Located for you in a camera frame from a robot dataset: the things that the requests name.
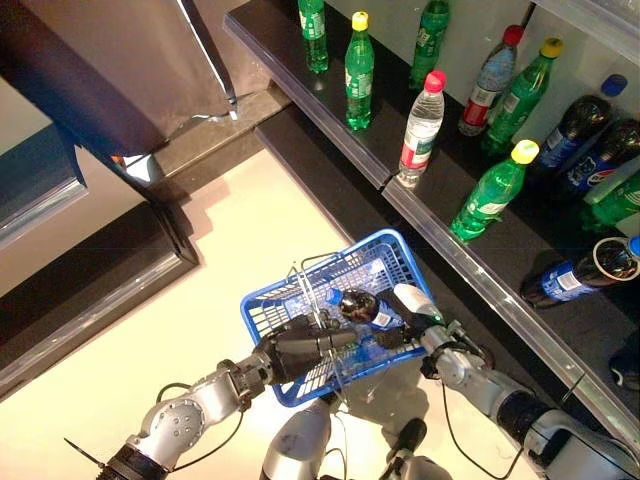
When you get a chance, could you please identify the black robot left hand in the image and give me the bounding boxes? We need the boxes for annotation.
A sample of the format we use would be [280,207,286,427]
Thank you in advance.
[252,312,361,386]

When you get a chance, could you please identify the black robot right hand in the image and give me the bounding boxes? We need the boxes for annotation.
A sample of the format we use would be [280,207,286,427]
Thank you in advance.
[372,282,446,351]

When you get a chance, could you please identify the blue plastic shopping basket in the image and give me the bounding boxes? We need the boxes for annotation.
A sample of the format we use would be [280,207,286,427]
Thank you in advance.
[239,228,441,409]

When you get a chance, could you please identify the black glossy shelf board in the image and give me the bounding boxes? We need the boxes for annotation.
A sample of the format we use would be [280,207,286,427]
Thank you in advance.
[222,0,640,451]

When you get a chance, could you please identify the green Sprite bottle yellow cap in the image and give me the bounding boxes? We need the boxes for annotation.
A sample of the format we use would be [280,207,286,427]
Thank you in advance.
[480,37,565,157]
[297,0,330,74]
[448,138,541,244]
[344,10,376,132]
[408,0,451,91]
[579,157,640,234]

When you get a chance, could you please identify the black shelf base plinth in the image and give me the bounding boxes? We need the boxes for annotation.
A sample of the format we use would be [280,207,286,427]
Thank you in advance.
[252,102,626,436]

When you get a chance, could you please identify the clear water bottle red cap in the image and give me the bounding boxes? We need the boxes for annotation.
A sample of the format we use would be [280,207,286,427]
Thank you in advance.
[457,23,525,137]
[397,69,448,189]

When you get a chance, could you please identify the black glossy counter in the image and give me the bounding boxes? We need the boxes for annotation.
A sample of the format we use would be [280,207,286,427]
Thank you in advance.
[0,199,201,401]

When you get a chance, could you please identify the Pepsi cola bottle blue cap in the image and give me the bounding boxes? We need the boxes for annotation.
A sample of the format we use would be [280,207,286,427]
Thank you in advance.
[529,73,629,174]
[557,117,640,201]

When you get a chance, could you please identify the white shelf back panel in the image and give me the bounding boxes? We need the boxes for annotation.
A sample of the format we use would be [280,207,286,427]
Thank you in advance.
[322,0,640,241]

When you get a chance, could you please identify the brown backdrop sheet silver edge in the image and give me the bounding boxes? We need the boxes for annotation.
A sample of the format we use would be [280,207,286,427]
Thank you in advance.
[0,0,274,174]

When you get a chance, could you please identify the clear plastic shelf edge rail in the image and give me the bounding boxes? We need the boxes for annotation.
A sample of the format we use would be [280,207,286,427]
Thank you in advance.
[380,177,640,454]
[532,0,640,54]
[222,7,394,191]

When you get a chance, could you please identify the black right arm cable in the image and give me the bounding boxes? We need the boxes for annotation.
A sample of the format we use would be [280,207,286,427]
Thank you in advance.
[438,377,526,479]

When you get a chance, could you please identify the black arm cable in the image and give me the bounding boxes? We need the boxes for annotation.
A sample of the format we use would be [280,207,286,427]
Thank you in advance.
[438,377,526,479]
[154,381,249,474]

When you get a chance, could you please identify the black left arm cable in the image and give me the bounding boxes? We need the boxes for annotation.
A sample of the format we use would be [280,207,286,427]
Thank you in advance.
[154,381,249,474]

